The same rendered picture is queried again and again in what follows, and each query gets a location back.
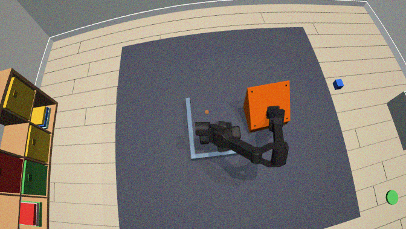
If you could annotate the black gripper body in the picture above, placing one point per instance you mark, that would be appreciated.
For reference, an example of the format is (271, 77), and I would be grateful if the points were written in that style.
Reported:
(204, 139)

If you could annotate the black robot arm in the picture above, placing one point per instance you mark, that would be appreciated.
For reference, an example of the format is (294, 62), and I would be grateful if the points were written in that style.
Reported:
(220, 135)

